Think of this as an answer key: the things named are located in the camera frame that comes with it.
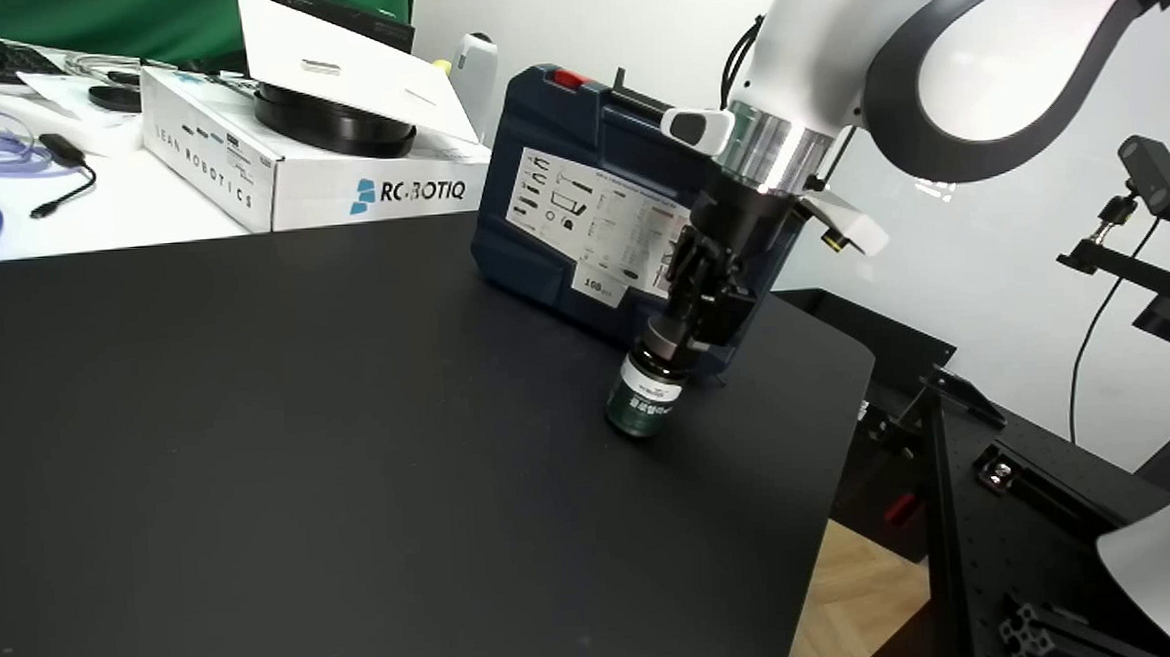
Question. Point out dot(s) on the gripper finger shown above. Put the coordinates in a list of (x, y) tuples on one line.
[(681, 283), (729, 311)]

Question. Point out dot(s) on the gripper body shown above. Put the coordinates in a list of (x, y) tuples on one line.
[(744, 215)]

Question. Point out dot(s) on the dark green bottle white label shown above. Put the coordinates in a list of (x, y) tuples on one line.
[(644, 395)]

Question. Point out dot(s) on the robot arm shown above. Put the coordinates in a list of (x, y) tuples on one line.
[(830, 35)]

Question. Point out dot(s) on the blue tool case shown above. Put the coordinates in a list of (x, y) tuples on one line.
[(547, 170)]

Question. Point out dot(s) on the white plastic device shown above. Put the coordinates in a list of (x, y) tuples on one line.
[(475, 74)]

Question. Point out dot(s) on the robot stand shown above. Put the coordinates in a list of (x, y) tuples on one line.
[(1016, 536)]

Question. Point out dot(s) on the black round disc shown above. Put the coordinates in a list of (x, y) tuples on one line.
[(334, 126)]

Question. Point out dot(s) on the white cardboard sheet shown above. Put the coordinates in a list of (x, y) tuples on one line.
[(330, 56)]

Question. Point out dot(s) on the black monitor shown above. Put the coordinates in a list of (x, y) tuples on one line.
[(358, 15)]

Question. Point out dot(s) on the white cardboard box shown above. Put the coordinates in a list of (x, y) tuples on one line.
[(237, 177)]

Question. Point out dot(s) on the small black round lid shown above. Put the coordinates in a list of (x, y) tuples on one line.
[(114, 97)]

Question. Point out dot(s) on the green cloth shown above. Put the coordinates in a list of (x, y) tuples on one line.
[(108, 23)]

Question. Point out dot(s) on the white paper sheet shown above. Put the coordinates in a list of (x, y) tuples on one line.
[(62, 96)]

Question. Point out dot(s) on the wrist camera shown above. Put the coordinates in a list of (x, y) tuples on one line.
[(850, 222)]

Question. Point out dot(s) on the camera on mount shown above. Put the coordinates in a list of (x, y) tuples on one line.
[(1160, 178)]

